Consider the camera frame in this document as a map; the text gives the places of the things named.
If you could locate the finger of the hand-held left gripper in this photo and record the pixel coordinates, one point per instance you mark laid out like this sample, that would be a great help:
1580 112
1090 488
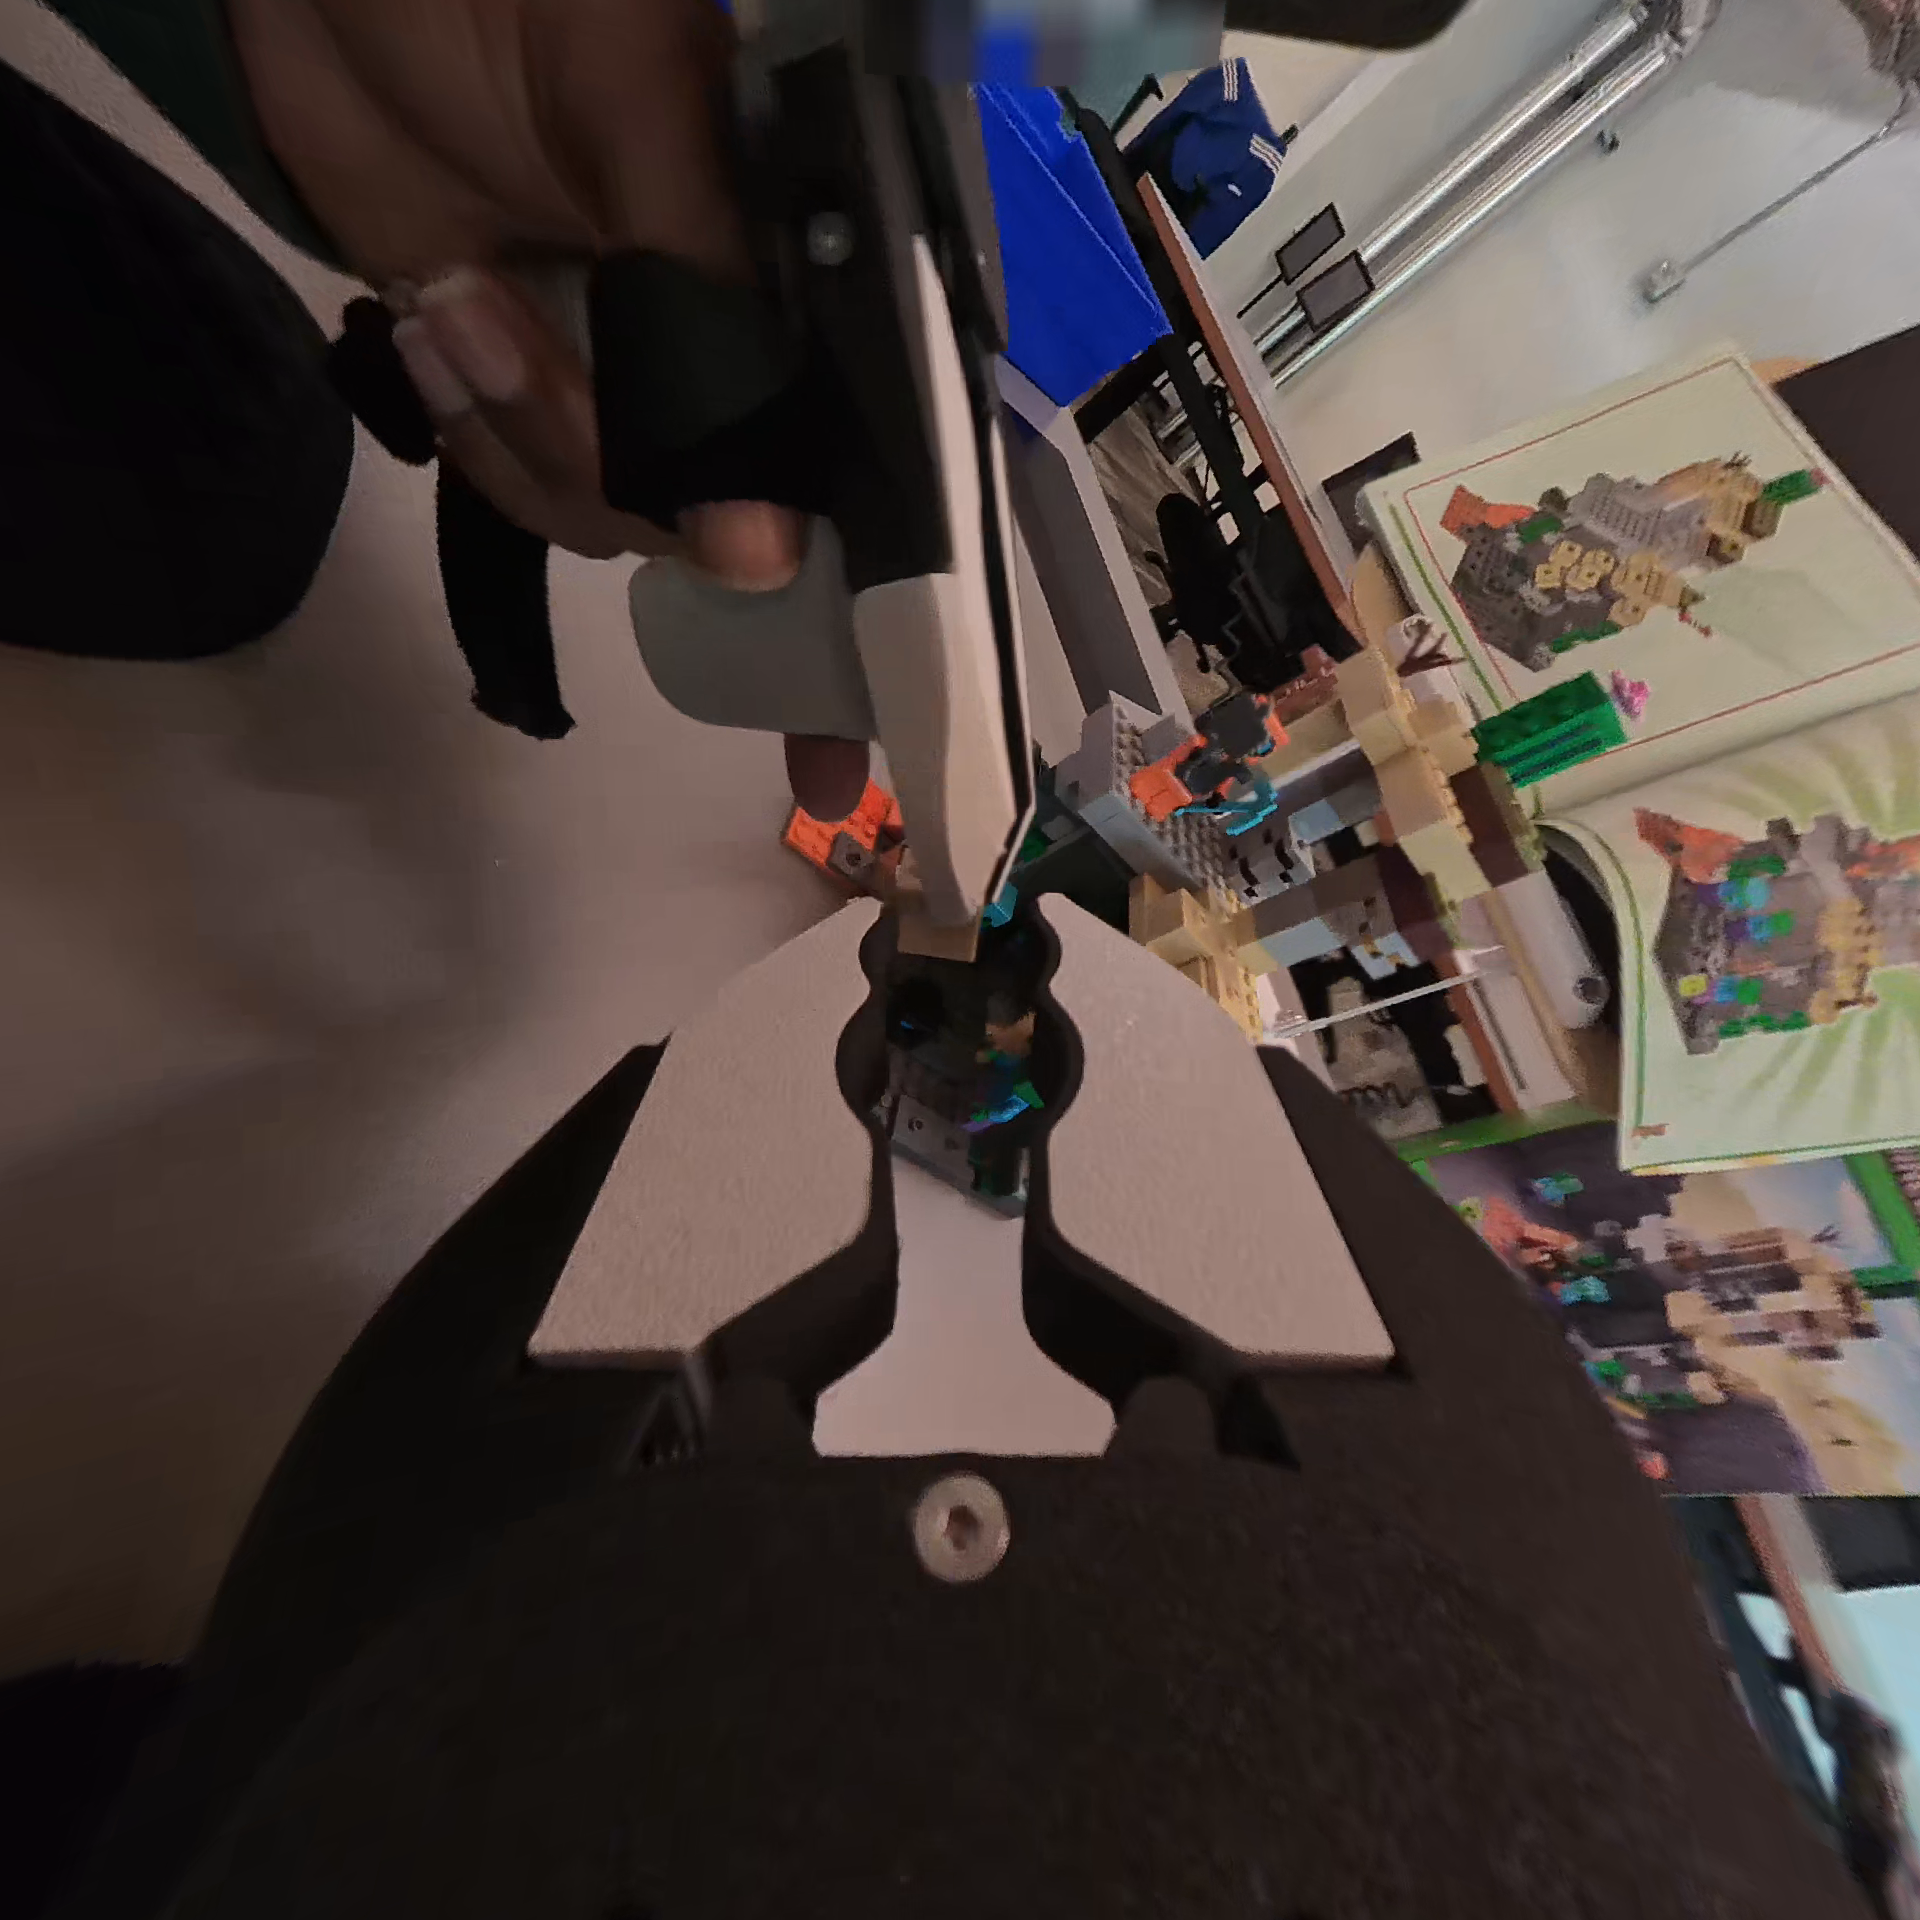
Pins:
937 720

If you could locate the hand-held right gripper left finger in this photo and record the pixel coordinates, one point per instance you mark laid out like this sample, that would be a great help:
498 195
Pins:
720 1184

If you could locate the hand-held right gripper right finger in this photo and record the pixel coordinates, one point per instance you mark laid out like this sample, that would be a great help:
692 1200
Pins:
1200 1184

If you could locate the green-headed toy zombie figure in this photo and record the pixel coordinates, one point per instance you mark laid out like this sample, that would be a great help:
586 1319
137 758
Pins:
1009 1079

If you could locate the toy brick building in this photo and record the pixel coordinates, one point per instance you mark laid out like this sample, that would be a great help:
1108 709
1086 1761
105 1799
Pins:
1348 839

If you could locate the wooden desk with black legs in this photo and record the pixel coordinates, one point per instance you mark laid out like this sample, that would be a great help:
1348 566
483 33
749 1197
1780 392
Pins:
1244 389

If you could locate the person's left hand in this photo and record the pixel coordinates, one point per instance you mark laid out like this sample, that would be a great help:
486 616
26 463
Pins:
494 150

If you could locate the orange toy minifigure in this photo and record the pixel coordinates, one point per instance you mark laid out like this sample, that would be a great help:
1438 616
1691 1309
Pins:
1200 764

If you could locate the blue plastic bin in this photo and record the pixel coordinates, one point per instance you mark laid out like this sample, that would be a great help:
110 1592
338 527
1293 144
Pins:
1066 255

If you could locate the black office chair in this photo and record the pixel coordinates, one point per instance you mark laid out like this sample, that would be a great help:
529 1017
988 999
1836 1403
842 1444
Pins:
1200 585

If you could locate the teal toy sword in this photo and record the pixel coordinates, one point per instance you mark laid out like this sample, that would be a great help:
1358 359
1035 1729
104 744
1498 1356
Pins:
1248 819

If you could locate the blue jacket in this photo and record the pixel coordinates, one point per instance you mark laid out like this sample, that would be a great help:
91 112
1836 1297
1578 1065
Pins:
1214 142

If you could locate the brown toy twig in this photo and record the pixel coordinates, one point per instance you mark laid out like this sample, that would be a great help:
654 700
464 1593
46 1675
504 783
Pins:
1425 647

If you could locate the green toy box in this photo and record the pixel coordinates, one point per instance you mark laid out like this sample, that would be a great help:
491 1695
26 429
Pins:
1693 1319

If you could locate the instruction booklet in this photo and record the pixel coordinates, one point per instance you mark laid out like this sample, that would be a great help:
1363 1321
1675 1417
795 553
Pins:
1680 720

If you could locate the metal pipes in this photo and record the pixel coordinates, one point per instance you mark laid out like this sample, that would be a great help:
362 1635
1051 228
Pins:
1500 150

